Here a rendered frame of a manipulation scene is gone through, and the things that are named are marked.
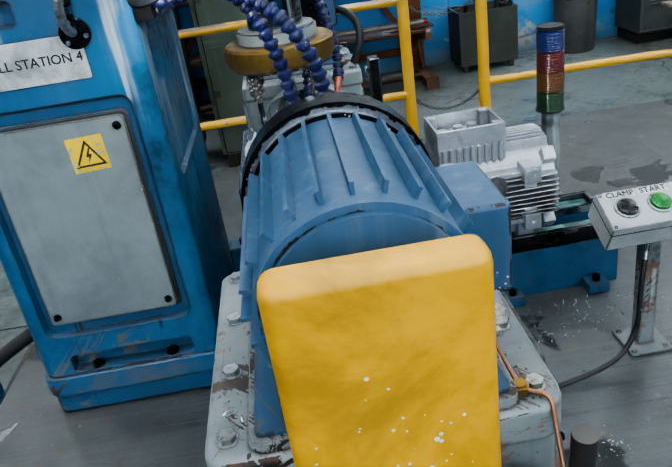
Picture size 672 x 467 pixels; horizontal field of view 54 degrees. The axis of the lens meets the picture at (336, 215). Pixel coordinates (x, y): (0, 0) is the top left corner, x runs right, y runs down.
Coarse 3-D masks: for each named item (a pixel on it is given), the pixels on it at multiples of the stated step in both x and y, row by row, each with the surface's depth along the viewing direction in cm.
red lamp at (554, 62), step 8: (536, 56) 144; (544, 56) 142; (552, 56) 141; (560, 56) 141; (536, 64) 146; (544, 64) 142; (552, 64) 142; (560, 64) 142; (544, 72) 143; (552, 72) 142
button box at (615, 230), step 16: (624, 192) 97; (640, 192) 97; (656, 192) 96; (592, 208) 99; (608, 208) 95; (640, 208) 95; (656, 208) 94; (592, 224) 100; (608, 224) 94; (624, 224) 94; (640, 224) 93; (656, 224) 93; (608, 240) 95; (624, 240) 95; (640, 240) 96; (656, 240) 97
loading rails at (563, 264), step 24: (576, 192) 132; (576, 216) 130; (528, 240) 120; (552, 240) 120; (576, 240) 121; (528, 264) 122; (552, 264) 122; (576, 264) 123; (600, 264) 124; (528, 288) 124; (552, 288) 125; (600, 288) 122
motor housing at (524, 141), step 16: (512, 128) 119; (528, 128) 118; (512, 144) 115; (528, 144) 115; (544, 144) 116; (496, 160) 115; (512, 160) 114; (496, 176) 112; (512, 176) 112; (544, 176) 114; (512, 192) 114; (528, 192) 113; (544, 192) 114; (512, 208) 115; (544, 208) 115; (512, 224) 116
